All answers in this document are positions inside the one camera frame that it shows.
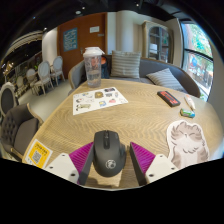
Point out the flat-lying striped cushion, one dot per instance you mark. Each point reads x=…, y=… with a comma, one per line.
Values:
x=166, y=80

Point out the yellow square code sticker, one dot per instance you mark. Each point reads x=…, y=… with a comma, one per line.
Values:
x=37, y=155

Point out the glass-door wooden cabinet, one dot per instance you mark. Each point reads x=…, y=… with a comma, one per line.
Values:
x=158, y=41

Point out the cat-shaped mouse pad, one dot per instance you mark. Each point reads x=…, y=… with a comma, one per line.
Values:
x=187, y=145

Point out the white sticker sheet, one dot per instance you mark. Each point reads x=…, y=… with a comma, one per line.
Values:
x=96, y=100

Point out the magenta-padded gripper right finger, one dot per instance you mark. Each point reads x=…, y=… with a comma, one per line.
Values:
x=160, y=166

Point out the small white door sign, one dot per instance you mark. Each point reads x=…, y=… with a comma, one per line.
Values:
x=94, y=29

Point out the small white tube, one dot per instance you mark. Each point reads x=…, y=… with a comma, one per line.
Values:
x=190, y=102

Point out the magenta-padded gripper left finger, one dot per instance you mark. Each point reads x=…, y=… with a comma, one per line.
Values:
x=61, y=165

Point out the grey round-back chair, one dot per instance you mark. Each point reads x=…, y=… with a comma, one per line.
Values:
x=7, y=98

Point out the blue poster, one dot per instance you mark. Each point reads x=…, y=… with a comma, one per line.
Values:
x=70, y=39

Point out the brown wooden door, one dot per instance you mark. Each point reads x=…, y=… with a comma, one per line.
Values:
x=83, y=40

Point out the grey curved sofa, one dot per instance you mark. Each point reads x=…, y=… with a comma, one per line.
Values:
x=151, y=68

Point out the clear shaker bottle white lid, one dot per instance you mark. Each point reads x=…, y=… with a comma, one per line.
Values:
x=93, y=70

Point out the large black-framed window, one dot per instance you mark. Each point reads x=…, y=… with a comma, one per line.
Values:
x=198, y=60

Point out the upright striped cushion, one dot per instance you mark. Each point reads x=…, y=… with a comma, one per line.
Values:
x=125, y=64

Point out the black and orange backpack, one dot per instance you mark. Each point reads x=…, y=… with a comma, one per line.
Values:
x=105, y=68

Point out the grey tufted armchair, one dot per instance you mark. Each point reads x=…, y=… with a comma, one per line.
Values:
x=18, y=130

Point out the dark grey computer mouse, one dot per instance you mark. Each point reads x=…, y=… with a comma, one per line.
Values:
x=109, y=156

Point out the black and red box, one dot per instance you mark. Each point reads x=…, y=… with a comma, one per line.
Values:
x=168, y=98

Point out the group of white chairs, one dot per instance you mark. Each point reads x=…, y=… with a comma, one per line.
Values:
x=43, y=73

